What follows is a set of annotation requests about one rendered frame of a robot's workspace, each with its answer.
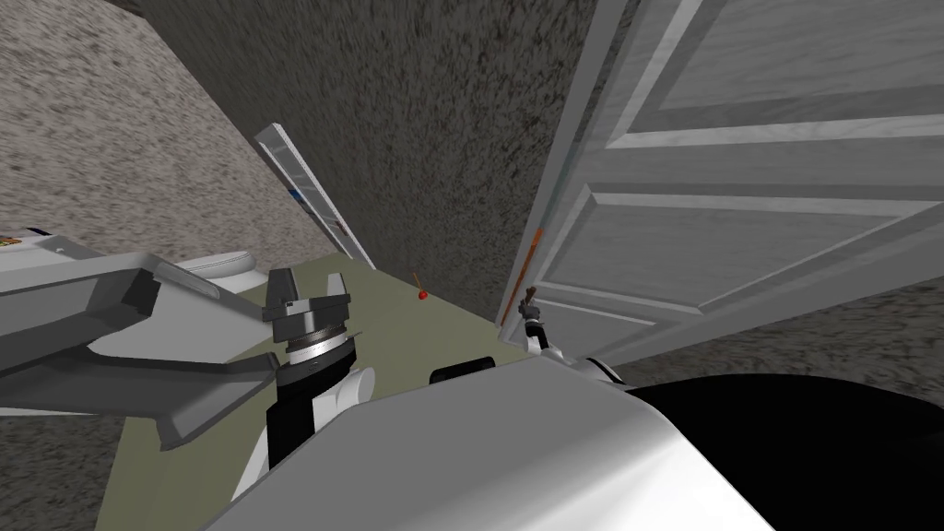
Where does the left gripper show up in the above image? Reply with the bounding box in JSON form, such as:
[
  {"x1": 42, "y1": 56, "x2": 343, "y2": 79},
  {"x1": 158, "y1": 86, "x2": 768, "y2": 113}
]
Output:
[{"x1": 262, "y1": 268, "x2": 355, "y2": 348}]

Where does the white toilet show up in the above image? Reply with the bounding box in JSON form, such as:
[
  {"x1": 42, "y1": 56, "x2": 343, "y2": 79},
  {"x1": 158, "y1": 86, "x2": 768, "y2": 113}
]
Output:
[{"x1": 175, "y1": 250, "x2": 270, "y2": 296}]

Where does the white panel door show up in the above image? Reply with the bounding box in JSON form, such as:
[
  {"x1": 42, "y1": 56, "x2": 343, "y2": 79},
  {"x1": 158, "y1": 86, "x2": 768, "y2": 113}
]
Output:
[{"x1": 497, "y1": 0, "x2": 944, "y2": 368}]

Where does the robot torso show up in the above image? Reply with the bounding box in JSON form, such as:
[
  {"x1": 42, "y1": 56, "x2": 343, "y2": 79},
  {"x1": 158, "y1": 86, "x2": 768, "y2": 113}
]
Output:
[{"x1": 197, "y1": 355, "x2": 777, "y2": 531}]

